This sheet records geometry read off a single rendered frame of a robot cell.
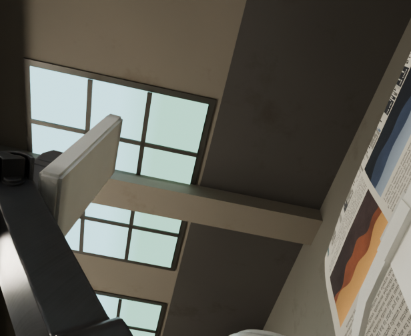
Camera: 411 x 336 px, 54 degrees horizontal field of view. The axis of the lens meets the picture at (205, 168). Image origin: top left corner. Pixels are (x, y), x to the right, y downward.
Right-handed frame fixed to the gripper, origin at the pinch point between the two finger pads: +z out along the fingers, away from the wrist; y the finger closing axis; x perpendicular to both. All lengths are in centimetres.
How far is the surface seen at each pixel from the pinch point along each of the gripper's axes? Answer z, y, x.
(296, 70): 287, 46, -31
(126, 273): 321, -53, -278
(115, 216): 305, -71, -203
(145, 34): 279, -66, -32
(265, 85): 288, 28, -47
